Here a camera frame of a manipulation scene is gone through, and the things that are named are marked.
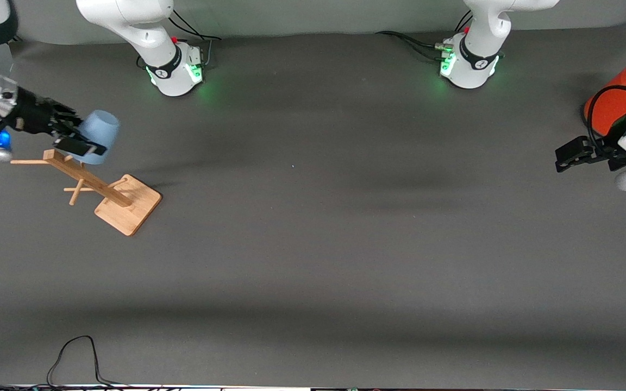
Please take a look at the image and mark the black arm base cables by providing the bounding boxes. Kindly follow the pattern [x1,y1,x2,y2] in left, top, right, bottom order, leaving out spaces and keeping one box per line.
[169,8,222,69]
[375,10,473,64]

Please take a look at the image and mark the wooden cup rack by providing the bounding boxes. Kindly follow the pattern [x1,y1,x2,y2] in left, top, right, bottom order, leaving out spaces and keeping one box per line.
[10,149,163,237]

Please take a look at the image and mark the light blue cup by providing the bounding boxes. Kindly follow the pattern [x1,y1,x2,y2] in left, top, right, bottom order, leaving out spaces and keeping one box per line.
[68,110,121,166]

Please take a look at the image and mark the black left arm wrist cable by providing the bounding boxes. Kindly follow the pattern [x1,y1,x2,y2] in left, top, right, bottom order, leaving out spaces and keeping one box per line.
[587,85,626,150]

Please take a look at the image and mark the orange cylindrical can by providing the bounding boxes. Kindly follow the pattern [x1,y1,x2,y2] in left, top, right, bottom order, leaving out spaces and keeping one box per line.
[583,53,626,139]

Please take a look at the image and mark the black looped cable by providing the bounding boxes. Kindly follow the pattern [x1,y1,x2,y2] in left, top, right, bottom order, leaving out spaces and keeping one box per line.
[46,335,132,389]

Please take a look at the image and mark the black right arm base cables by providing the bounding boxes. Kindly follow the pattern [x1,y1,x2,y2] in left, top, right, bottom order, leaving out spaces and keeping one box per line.
[169,8,222,69]

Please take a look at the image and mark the dark grey table cloth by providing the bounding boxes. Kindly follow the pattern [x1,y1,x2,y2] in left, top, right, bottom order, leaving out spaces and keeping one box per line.
[0,21,626,389]

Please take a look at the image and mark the black left arm base cables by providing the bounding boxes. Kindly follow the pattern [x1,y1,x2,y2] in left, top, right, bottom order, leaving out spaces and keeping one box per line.
[375,10,473,64]

